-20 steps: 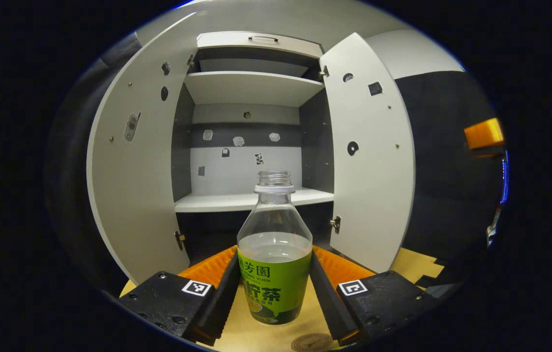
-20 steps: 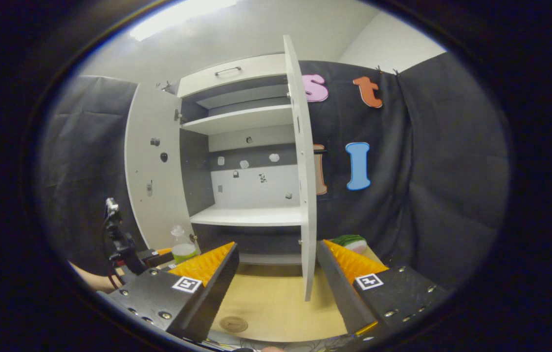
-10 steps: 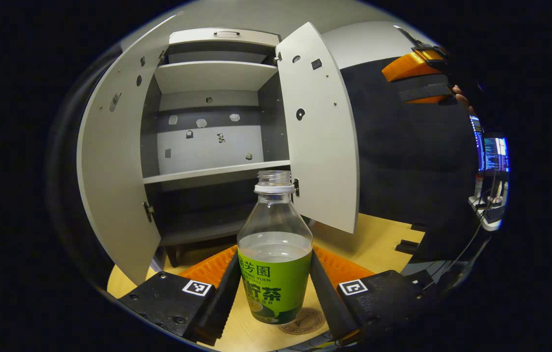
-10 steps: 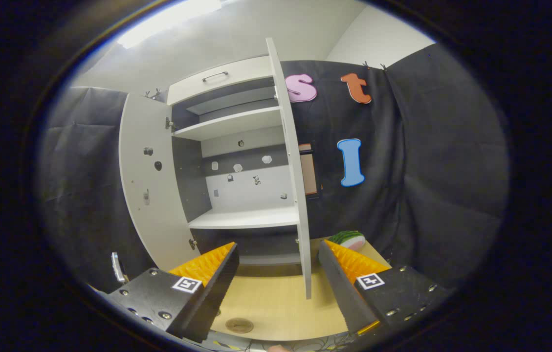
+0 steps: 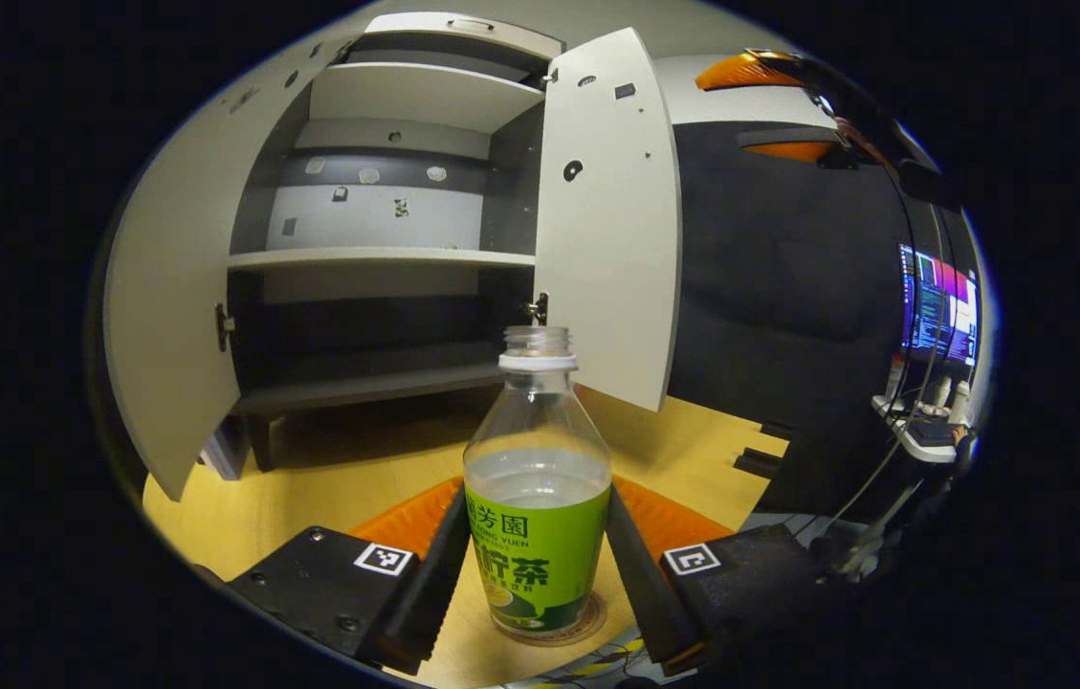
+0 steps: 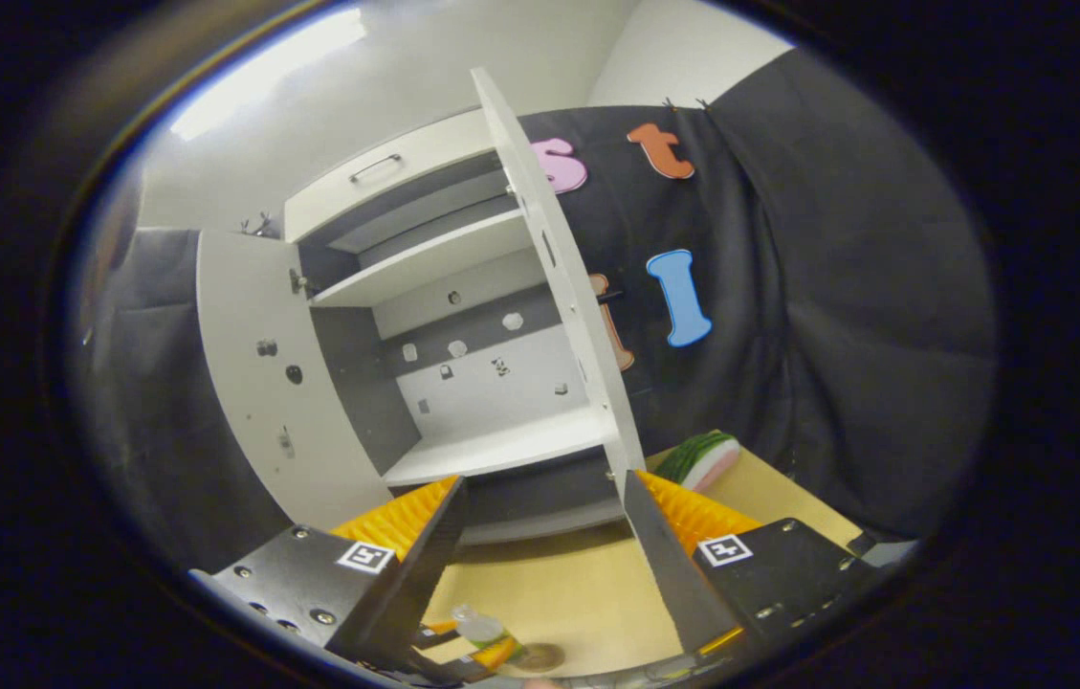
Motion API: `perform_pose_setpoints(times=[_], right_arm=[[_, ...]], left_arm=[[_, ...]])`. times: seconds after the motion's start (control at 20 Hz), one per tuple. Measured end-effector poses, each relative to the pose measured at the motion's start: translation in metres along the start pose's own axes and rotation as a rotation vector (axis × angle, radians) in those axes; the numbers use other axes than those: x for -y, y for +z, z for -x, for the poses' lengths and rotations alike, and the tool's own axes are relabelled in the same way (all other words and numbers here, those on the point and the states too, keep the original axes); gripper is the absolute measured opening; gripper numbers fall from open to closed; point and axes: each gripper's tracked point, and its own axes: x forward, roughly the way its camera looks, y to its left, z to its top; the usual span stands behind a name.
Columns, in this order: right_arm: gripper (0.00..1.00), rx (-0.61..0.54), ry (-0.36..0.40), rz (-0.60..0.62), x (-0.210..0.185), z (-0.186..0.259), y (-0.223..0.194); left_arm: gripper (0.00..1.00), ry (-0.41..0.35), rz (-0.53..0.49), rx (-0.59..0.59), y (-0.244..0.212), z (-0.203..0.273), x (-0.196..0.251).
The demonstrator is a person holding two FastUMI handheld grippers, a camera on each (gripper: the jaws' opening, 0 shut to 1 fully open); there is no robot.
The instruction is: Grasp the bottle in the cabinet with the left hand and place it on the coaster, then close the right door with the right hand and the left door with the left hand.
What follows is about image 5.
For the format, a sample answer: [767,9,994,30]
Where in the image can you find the green label clear bottle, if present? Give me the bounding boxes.
[463,325,613,644]

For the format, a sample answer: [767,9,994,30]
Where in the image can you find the black backdrop cloth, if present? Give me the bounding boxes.
[669,120,942,518]

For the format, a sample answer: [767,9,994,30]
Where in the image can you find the white cabinet door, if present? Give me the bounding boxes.
[534,27,684,412]
[102,38,359,501]

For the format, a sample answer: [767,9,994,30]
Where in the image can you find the white side table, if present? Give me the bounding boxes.
[872,388,966,465]

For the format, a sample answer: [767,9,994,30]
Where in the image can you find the computer monitor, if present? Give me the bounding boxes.
[898,244,981,367]

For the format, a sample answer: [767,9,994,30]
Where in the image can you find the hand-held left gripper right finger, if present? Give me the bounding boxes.
[605,476,847,676]

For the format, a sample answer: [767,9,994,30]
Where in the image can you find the white cabinet drawer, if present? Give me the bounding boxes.
[363,11,567,60]

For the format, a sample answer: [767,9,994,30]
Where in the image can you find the white grey cabinet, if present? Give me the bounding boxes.
[226,11,567,475]

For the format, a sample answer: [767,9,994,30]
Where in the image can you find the black cable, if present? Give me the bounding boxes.
[812,172,957,575]

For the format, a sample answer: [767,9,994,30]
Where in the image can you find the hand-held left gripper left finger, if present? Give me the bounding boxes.
[229,478,472,676]

